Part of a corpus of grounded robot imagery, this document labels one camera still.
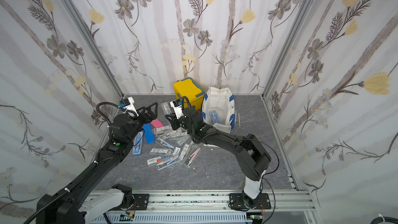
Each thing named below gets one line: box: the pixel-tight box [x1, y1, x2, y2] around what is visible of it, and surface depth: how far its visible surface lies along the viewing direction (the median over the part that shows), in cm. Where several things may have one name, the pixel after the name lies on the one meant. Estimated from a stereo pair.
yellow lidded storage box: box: [173, 77, 206, 111], surface depth 107 cm
